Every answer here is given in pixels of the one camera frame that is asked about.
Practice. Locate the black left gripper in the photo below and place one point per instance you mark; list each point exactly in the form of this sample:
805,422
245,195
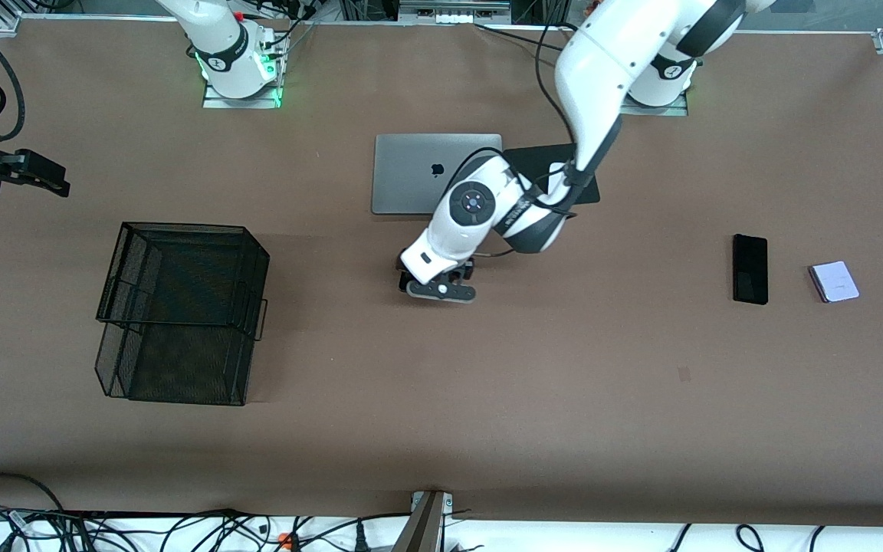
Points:
461,273

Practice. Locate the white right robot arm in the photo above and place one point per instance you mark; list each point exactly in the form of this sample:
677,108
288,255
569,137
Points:
219,38

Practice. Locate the white computer mouse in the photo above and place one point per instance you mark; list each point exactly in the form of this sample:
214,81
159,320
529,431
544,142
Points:
556,170

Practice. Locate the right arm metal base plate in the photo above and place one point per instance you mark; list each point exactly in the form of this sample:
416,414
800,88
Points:
215,102

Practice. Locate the orange connector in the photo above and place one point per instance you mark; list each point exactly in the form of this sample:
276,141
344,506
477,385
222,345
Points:
284,540

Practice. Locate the silver laptop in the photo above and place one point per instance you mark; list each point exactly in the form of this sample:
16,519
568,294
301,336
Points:
403,176

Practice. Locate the aluminium camera post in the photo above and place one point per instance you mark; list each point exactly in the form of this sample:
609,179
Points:
422,529

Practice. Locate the white power strip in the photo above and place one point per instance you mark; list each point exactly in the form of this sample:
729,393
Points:
453,15

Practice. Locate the black mesh two-tier organizer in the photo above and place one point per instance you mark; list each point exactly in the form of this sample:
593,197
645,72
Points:
181,368

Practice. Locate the black slab smartphone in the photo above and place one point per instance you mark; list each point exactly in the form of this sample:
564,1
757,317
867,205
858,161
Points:
750,268

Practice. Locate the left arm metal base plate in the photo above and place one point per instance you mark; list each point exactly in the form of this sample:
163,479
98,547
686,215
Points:
675,111

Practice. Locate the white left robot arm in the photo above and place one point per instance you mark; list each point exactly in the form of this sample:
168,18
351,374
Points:
602,69

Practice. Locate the black mouse pad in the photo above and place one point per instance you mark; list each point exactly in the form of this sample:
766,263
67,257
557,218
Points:
533,153

